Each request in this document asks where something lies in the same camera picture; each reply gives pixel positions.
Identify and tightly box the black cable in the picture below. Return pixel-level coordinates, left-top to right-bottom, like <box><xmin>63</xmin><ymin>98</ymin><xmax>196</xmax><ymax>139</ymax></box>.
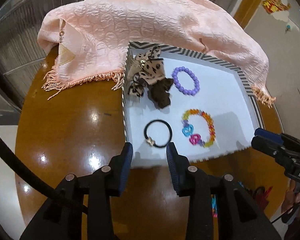
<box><xmin>270</xmin><ymin>194</ymin><xmax>300</xmax><ymax>225</ymax></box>
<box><xmin>0</xmin><ymin>126</ymin><xmax>89</xmax><ymax>215</ymax></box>

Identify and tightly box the leopard print bow hair tie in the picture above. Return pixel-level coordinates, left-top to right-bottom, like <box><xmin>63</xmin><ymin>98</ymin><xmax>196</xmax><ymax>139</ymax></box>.
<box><xmin>125</xmin><ymin>46</ymin><xmax>175</xmax><ymax>110</ymax></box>

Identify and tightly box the pink fringed scarf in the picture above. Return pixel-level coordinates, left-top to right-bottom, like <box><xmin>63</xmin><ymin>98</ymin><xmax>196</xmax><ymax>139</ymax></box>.
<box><xmin>37</xmin><ymin>0</ymin><xmax>275</xmax><ymax>105</ymax></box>

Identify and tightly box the colourful translucent charm bracelet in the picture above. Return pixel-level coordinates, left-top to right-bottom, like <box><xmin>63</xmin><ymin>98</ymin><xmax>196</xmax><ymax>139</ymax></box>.
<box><xmin>181</xmin><ymin>108</ymin><xmax>216</xmax><ymax>149</ymax></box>

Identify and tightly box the yellow red floor sticker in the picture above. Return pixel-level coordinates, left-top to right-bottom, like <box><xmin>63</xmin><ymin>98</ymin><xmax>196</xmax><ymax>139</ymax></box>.
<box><xmin>261</xmin><ymin>0</ymin><xmax>291</xmax><ymax>14</ymax></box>

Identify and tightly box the striped black white tray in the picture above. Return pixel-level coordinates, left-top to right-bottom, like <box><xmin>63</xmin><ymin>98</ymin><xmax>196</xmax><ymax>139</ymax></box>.
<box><xmin>122</xmin><ymin>45</ymin><xmax>264</xmax><ymax>167</ymax></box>

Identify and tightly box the red satin bow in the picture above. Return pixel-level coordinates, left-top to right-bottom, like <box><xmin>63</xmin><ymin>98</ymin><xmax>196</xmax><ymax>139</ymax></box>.
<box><xmin>248</xmin><ymin>186</ymin><xmax>273</xmax><ymax>211</ymax></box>

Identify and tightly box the black cable right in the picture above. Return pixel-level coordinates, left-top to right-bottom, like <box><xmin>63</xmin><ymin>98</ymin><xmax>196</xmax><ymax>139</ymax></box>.
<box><xmin>270</xmin><ymin>194</ymin><xmax>300</xmax><ymax>225</ymax></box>

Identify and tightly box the black cable left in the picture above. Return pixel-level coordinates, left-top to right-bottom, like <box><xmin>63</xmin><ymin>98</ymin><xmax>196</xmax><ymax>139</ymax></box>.
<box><xmin>0</xmin><ymin>126</ymin><xmax>89</xmax><ymax>215</ymax></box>

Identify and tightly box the blue bead bracelet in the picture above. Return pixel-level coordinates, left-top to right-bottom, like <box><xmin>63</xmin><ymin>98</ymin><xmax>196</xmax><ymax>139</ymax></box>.
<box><xmin>211</xmin><ymin>195</ymin><xmax>219</xmax><ymax>218</ymax></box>

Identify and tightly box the black hair tie gold charm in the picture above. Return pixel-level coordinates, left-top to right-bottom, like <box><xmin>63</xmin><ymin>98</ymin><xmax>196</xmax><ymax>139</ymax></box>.
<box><xmin>143</xmin><ymin>119</ymin><xmax>173</xmax><ymax>148</ymax></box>

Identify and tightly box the purple bead bracelet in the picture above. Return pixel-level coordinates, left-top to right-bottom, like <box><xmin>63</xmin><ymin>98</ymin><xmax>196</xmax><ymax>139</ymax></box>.
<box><xmin>171</xmin><ymin>66</ymin><xmax>201</xmax><ymax>97</ymax></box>

